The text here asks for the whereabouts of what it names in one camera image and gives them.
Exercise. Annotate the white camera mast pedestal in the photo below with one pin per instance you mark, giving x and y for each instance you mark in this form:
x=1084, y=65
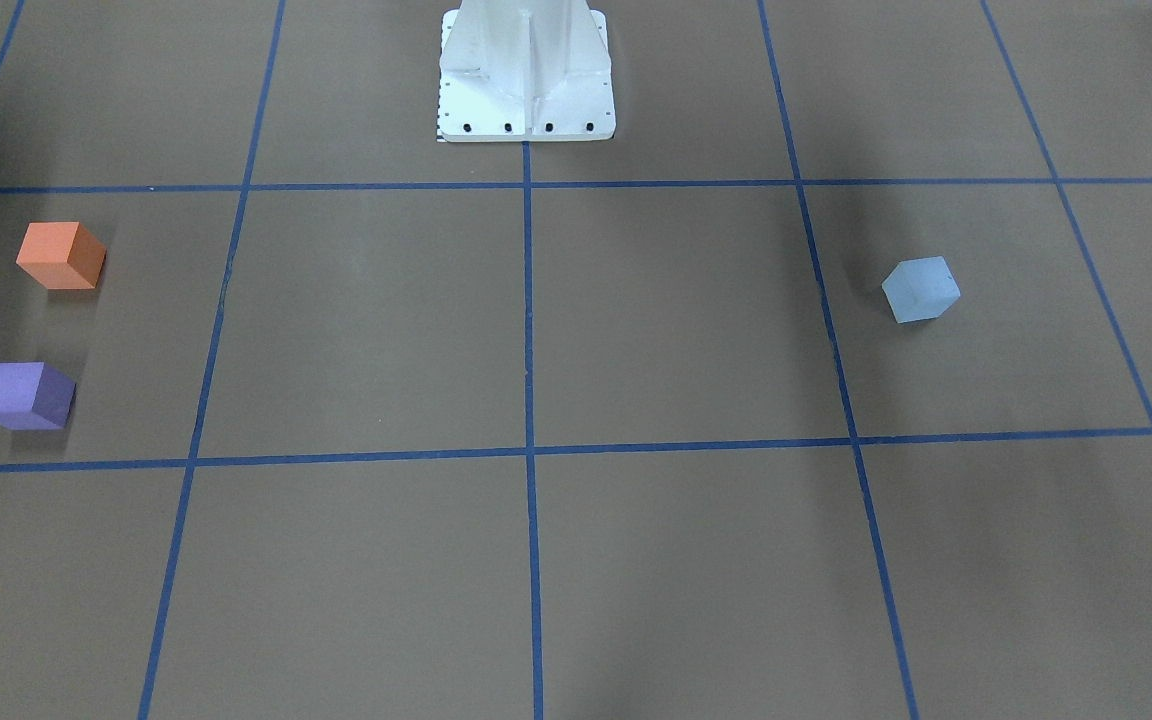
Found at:
x=525, y=71

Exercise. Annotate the orange foam block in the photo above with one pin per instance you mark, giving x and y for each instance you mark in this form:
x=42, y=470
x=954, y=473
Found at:
x=62, y=256

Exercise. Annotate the purple foam block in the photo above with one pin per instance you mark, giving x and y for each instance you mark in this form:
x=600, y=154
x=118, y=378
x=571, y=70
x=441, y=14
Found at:
x=34, y=396

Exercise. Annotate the light blue foam block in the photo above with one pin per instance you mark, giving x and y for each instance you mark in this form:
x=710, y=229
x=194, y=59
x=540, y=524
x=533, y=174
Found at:
x=920, y=289

